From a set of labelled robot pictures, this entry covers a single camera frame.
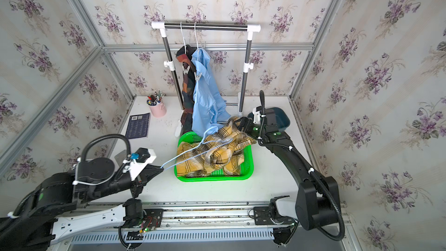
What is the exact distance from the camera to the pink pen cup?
1032 mm

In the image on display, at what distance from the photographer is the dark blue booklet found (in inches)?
40.2

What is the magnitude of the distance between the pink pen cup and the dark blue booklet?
52mm

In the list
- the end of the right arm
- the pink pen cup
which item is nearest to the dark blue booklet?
the pink pen cup

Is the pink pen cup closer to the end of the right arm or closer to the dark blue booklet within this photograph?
the dark blue booklet
